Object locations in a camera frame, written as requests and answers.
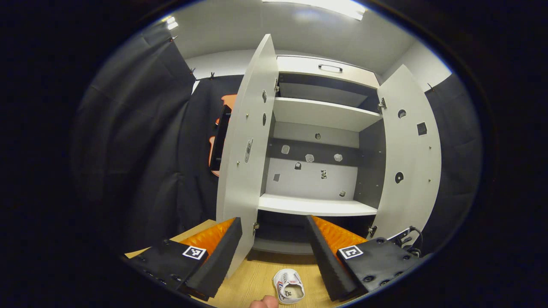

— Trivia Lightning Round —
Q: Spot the white canvas shoe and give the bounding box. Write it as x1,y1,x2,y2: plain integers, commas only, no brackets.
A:
273,269,305,305

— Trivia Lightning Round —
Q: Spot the white cabinet door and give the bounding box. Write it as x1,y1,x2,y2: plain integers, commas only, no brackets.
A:
215,34,280,278
368,64,442,242

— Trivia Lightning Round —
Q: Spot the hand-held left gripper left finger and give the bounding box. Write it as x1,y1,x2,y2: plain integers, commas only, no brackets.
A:
122,217,243,302

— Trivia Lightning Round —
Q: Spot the black backdrop cloth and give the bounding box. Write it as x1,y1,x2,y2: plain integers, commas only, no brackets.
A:
71,21,484,257

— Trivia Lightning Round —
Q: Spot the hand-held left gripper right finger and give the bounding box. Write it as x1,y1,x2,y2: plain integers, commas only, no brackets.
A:
305,215,432,302

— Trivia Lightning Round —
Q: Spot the black door handle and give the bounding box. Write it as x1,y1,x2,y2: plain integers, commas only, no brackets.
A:
209,105,232,172

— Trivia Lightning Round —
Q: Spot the large ceiling light panel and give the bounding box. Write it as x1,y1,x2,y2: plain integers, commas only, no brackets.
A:
262,0,367,21

